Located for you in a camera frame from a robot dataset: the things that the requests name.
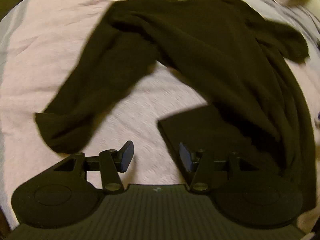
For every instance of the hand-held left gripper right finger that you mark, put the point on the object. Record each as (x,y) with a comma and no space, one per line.
(185,158)

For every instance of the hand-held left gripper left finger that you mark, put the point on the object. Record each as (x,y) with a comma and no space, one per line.
(126,155)

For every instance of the dark olive long-sleeve shirt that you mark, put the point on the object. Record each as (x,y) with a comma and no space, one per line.
(200,42)

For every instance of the pink herringbone blanket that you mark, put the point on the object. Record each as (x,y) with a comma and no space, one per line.
(50,42)

